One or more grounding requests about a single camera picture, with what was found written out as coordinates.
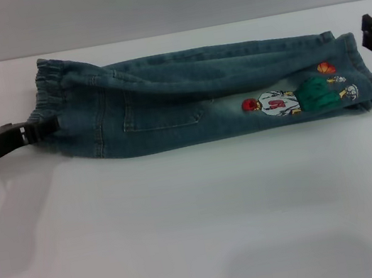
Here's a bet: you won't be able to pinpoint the blue denim shorts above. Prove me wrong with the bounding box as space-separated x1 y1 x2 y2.
28 0 372 174

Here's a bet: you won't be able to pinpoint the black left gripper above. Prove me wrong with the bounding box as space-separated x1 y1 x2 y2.
0 113 65 162

